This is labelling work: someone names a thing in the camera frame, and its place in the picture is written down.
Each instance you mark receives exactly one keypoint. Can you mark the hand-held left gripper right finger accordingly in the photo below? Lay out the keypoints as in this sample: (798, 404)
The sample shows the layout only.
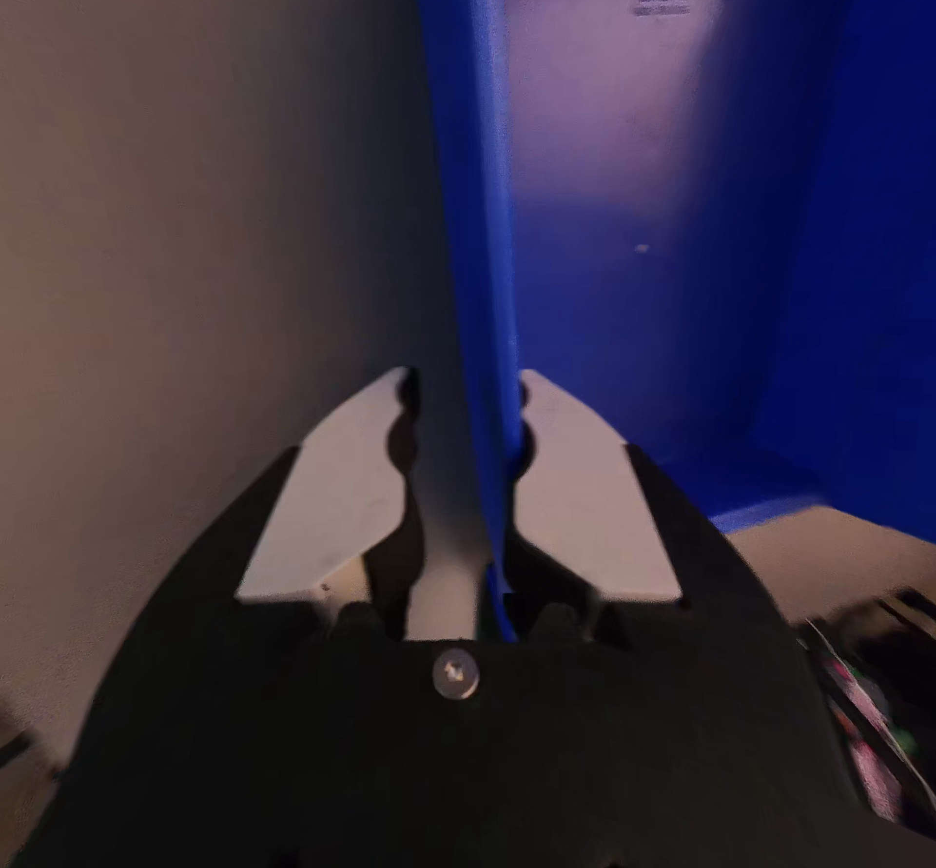
(585, 509)

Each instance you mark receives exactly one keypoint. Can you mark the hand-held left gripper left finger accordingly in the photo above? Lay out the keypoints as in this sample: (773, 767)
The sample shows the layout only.
(329, 502)

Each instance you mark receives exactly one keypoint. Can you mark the blue plastic bin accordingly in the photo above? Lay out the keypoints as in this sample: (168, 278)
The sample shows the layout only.
(804, 297)

